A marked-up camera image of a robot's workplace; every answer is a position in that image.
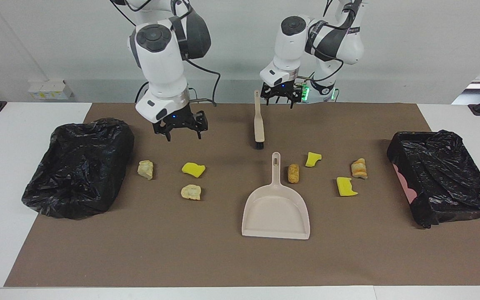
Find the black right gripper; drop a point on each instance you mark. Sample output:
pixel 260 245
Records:
pixel 178 120

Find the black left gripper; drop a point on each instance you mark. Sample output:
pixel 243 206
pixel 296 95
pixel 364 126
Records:
pixel 283 89

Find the beige hand brush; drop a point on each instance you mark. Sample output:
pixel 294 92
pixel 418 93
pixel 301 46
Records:
pixel 259 129

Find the yellow sponge wedge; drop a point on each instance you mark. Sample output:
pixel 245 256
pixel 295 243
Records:
pixel 193 169

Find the pale round snack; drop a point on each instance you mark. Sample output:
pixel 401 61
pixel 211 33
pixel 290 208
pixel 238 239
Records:
pixel 191 192

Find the yellow waisted sponge piece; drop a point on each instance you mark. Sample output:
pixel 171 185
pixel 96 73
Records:
pixel 313 159

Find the brown bread roll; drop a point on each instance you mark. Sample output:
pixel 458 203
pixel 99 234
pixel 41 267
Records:
pixel 293 173

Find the striped orange bread piece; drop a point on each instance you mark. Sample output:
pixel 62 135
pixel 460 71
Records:
pixel 359 168

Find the yellow notched sponge block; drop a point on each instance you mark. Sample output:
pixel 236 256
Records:
pixel 346 186

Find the beige plastic dustpan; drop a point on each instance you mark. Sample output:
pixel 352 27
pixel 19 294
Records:
pixel 275 212

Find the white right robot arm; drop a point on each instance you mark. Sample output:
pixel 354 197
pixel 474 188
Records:
pixel 161 62

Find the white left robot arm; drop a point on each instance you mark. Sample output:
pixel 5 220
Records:
pixel 290 46

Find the black trash bag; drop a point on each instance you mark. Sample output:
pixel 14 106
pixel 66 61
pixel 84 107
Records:
pixel 77 175
pixel 444 175

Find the pink bin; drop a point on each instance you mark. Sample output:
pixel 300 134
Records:
pixel 406 189

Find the brown table mat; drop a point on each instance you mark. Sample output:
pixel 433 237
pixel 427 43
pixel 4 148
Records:
pixel 223 258

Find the white wall power strip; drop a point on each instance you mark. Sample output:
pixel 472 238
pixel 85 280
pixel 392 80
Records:
pixel 48 91

